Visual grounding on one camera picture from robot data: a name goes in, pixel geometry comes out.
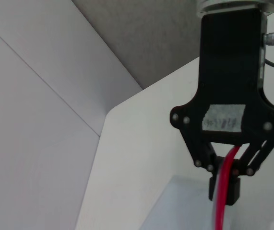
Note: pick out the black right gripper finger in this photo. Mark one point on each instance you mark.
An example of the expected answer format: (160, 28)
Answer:
(199, 151)
(259, 155)

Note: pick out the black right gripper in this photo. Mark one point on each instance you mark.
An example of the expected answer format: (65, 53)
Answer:
(230, 60)

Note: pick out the clear document bag red zip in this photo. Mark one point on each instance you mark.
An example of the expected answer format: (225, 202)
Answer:
(199, 203)

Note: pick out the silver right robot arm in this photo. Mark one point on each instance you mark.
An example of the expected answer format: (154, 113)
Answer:
(235, 4)

